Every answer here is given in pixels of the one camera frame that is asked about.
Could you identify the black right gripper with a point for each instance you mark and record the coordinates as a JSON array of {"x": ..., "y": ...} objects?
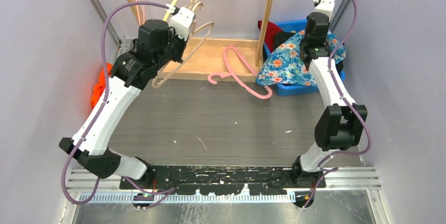
[{"x": 327, "y": 29}]

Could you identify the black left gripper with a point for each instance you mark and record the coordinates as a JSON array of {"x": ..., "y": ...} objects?
[{"x": 182, "y": 42}]

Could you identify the beige wooden hanger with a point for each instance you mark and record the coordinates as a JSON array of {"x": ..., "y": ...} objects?
[{"x": 162, "y": 77}]

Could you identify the red pleated skirt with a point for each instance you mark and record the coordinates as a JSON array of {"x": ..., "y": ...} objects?
[{"x": 271, "y": 30}]

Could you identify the blue floral skirt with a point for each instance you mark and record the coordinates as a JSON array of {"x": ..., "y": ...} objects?
[{"x": 285, "y": 66}]

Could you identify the pink plastic hanger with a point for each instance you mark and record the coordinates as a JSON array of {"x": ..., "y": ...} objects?
[{"x": 237, "y": 76}]

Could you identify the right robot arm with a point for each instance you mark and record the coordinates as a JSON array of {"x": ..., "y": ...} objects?
[{"x": 340, "y": 125}]

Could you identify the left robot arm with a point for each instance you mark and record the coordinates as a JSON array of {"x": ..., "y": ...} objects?
[{"x": 157, "y": 44}]

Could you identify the wooden clothes rack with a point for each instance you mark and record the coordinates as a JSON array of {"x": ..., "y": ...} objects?
[{"x": 208, "y": 58}]

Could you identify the blue plastic bin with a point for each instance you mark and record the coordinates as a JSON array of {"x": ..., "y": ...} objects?
[{"x": 282, "y": 89}]

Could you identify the orange cloth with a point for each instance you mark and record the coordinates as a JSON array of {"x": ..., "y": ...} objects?
[{"x": 98, "y": 89}]

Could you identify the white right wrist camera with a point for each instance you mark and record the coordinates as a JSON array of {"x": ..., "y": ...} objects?
[{"x": 325, "y": 7}]

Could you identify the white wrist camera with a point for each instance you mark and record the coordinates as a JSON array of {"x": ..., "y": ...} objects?
[
  {"x": 325, "y": 7},
  {"x": 181, "y": 20}
]

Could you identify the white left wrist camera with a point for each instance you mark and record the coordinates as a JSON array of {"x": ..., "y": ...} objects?
[{"x": 181, "y": 20}]

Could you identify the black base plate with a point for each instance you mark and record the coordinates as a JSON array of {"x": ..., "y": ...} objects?
[{"x": 225, "y": 180}]

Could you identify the aluminium rail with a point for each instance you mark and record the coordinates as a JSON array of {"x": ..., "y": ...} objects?
[{"x": 85, "y": 186}]

